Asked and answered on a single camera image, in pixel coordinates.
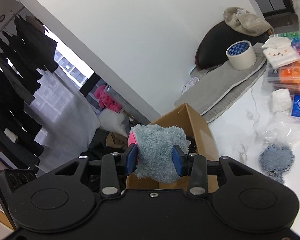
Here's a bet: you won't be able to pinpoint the grey plush mouse toy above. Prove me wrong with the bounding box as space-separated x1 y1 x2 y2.
128 124 190 184

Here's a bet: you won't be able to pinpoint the clear plastic bag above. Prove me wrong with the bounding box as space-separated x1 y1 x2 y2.
256 112 300 150

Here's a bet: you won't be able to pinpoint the white tissue ball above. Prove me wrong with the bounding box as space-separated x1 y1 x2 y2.
271 88 292 112

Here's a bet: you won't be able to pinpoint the black stitched fabric piece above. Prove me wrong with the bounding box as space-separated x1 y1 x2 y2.
186 136 197 153

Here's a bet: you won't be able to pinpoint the brown cardboard box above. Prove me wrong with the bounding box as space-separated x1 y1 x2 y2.
126 103 219 190

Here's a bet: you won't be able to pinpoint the pink plush toy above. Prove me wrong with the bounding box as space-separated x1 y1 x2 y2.
94 85 122 113

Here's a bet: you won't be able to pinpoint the white curtain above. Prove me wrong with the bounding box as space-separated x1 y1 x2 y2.
25 67 100 164

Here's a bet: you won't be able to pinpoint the grey folded mat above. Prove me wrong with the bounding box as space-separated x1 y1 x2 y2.
174 43 267 123

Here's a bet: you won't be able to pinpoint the black chair backrest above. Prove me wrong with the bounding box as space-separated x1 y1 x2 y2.
194 21 273 70

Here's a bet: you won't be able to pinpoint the masking tape roll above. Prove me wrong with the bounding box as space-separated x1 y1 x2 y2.
225 41 256 70

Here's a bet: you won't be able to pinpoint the stacked colourful bead boxes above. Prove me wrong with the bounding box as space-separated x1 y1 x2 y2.
267 31 300 94

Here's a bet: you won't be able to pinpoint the white card pack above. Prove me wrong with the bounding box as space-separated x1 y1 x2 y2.
262 37 300 70

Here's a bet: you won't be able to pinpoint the beige cloth on chair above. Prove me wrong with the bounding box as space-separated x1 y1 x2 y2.
223 7 274 37

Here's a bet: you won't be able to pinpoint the hanging dark clothes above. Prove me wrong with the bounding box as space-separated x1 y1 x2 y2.
0 15 58 169

